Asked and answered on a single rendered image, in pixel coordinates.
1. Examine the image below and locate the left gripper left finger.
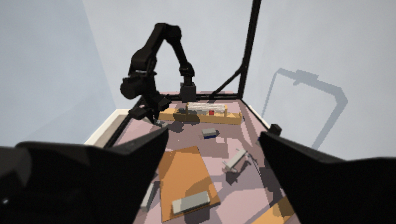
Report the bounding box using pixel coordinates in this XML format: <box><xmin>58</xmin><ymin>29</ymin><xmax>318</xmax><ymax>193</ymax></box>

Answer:
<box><xmin>15</xmin><ymin>127</ymin><xmax>169</xmax><ymax>224</ymax></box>

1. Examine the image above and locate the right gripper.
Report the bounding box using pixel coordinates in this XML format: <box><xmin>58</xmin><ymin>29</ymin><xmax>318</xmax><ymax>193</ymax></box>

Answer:
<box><xmin>128</xmin><ymin>89</ymin><xmax>160</xmax><ymax>124</ymax></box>

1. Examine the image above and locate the orange flat bar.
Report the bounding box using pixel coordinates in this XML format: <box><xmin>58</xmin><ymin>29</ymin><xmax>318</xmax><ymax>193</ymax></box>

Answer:
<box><xmin>251</xmin><ymin>196</ymin><xmax>295</xmax><ymax>224</ymax></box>

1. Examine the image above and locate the orange-brown wooden clipboard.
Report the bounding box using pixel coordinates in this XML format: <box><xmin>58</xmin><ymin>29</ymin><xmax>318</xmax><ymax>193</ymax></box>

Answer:
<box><xmin>159</xmin><ymin>148</ymin><xmax>220</xmax><ymax>222</ymax></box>

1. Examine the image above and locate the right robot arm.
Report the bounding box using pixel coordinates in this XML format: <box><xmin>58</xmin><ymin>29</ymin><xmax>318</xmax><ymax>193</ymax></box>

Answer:
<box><xmin>120</xmin><ymin>23</ymin><xmax>195</xmax><ymax>112</ymax></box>

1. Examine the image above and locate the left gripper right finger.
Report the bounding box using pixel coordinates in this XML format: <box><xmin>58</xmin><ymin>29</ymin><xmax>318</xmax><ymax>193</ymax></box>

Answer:
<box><xmin>259</xmin><ymin>131</ymin><xmax>396</xmax><ymax>224</ymax></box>

